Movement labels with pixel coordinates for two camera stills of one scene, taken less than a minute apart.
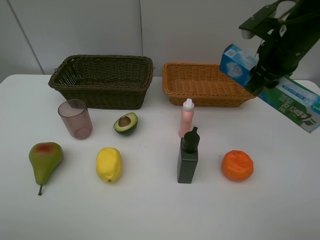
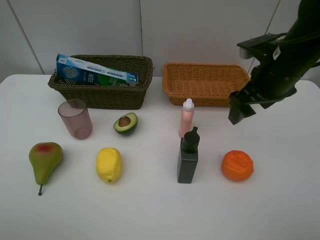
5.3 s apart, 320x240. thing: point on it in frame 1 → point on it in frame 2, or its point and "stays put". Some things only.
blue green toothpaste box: [288, 97] → [71, 70]
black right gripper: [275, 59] → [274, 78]
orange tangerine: [237, 165] stays put
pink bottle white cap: [186, 121] stays put
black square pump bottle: [188, 158] stays put
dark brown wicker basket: [103, 82] stays put
